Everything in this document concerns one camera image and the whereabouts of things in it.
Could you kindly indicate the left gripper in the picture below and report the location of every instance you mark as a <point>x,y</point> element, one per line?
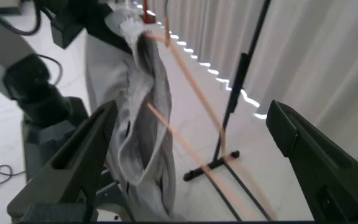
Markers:
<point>99,21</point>

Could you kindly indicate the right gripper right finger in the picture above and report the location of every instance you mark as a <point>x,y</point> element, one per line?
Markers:
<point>331,174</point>

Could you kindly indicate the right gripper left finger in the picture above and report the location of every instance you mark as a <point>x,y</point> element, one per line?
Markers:
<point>70,174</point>

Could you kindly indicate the pale grey shorts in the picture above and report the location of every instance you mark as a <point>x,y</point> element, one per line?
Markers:
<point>126,93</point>

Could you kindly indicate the pink clothes hanger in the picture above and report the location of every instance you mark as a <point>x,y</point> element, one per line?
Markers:
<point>194,82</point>

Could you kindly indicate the black clothes rack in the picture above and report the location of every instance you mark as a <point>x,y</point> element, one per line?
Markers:
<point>239,81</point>

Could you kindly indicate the red object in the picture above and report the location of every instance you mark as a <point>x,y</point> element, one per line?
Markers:
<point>148,14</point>

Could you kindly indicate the white curtain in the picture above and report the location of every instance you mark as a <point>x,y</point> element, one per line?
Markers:
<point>306,46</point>

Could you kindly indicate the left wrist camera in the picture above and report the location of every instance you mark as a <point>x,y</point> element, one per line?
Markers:
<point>67,31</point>

